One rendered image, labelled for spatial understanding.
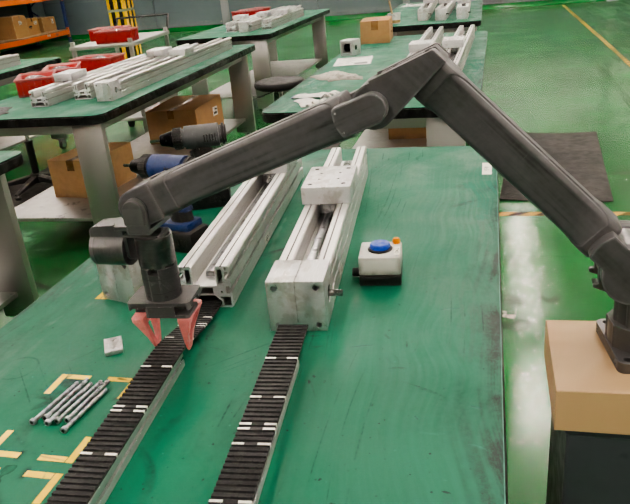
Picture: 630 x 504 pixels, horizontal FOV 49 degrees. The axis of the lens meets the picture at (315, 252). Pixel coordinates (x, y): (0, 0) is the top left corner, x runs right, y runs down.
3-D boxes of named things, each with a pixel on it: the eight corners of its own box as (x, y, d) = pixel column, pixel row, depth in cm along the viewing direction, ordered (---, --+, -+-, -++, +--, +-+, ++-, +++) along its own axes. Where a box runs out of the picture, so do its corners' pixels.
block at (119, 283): (146, 307, 132) (136, 262, 129) (103, 298, 138) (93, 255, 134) (179, 285, 140) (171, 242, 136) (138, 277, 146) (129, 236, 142)
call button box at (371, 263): (401, 285, 131) (400, 255, 129) (350, 286, 133) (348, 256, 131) (402, 268, 139) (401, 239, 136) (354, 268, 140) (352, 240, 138)
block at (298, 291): (341, 331, 118) (337, 281, 114) (270, 331, 120) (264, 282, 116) (347, 306, 126) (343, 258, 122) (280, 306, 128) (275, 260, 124)
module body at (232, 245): (234, 307, 129) (227, 266, 126) (183, 307, 131) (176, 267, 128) (303, 177, 202) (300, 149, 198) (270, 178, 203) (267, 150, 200)
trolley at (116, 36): (150, 148, 586) (127, 24, 546) (90, 151, 595) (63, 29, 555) (187, 120, 679) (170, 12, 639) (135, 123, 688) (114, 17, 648)
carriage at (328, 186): (352, 215, 153) (349, 185, 150) (303, 216, 155) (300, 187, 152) (358, 191, 167) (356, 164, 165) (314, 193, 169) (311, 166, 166)
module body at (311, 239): (334, 306, 126) (330, 264, 123) (280, 306, 128) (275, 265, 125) (368, 174, 198) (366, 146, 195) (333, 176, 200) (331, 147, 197)
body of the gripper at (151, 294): (143, 295, 114) (135, 254, 111) (202, 294, 112) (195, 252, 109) (128, 314, 108) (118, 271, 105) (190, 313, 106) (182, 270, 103)
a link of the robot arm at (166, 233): (160, 234, 101) (176, 220, 106) (118, 233, 103) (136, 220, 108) (168, 276, 104) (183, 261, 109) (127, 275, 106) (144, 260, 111)
